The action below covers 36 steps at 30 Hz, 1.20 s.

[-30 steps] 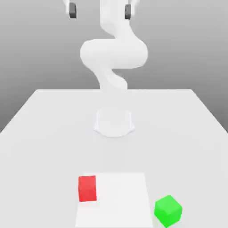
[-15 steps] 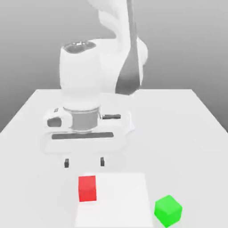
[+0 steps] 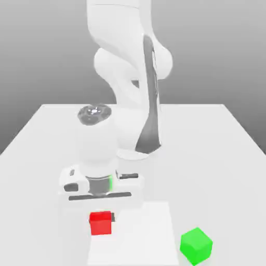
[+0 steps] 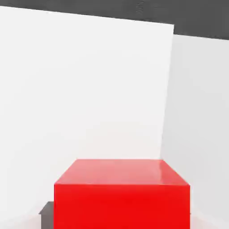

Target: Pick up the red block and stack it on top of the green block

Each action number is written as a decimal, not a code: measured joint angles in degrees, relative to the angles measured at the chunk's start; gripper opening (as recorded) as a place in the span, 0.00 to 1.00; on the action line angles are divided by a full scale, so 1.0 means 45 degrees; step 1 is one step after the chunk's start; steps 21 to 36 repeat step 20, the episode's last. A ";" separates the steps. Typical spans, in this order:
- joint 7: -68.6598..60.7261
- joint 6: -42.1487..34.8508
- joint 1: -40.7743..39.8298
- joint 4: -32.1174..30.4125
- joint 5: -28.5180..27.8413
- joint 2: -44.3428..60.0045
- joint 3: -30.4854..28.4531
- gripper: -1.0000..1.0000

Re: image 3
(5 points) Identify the small green cube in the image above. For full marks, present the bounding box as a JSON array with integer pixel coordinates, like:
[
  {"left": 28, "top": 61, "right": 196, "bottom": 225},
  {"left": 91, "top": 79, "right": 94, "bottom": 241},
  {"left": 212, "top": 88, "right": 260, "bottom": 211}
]
[{"left": 179, "top": 227, "right": 214, "bottom": 266}]

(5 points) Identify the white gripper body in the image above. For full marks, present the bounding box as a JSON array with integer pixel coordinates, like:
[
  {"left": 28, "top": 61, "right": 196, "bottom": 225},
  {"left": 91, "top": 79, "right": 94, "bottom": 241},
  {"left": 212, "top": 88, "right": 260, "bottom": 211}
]
[{"left": 58, "top": 190, "right": 144, "bottom": 210}]

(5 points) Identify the small red cube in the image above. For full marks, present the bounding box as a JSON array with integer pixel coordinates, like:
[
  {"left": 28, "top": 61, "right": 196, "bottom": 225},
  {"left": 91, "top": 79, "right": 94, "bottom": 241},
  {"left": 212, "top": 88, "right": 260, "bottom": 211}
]
[{"left": 88, "top": 210, "right": 113, "bottom": 236}]

